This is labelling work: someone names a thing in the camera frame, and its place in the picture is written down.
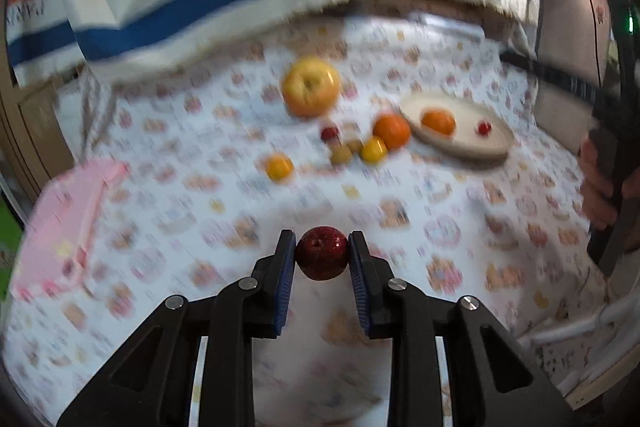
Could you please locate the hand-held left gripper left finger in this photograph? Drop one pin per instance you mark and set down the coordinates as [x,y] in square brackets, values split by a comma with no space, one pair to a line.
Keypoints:
[289,277]

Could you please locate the small yellow fruit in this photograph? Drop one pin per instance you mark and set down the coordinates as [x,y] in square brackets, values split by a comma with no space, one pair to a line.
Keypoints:
[375,150]

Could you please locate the small yellow-orange tangerine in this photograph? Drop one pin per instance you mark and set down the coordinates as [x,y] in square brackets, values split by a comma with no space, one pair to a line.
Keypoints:
[279,167]

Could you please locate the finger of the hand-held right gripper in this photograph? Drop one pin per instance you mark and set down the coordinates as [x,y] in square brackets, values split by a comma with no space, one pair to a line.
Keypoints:
[555,77]

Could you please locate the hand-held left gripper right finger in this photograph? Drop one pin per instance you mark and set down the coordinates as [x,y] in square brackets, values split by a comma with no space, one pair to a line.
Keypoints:
[357,282]

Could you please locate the person's right hand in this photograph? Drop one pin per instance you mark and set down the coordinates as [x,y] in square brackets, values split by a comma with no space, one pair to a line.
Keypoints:
[595,192]

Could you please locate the pink toy case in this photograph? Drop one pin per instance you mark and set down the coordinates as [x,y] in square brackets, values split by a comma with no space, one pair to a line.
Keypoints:
[55,232]

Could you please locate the cream oval plate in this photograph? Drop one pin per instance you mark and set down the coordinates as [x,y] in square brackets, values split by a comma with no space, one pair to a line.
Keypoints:
[465,143]

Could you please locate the brown wooden board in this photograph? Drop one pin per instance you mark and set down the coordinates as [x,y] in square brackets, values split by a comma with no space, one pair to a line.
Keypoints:
[565,32]

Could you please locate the small brown round fruit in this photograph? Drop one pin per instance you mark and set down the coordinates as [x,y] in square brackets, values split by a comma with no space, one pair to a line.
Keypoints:
[341,156]

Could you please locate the large yellow apple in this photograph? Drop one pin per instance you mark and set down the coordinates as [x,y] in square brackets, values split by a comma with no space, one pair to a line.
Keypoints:
[311,87]

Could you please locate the small red fruit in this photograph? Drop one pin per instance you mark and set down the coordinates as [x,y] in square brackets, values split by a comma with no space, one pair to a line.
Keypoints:
[483,128]
[328,134]

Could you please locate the orange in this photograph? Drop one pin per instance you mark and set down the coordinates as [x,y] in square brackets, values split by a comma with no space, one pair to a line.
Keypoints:
[391,132]
[438,122]

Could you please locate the dark red apple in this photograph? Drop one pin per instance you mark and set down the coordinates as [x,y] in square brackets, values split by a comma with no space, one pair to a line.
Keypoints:
[321,254]

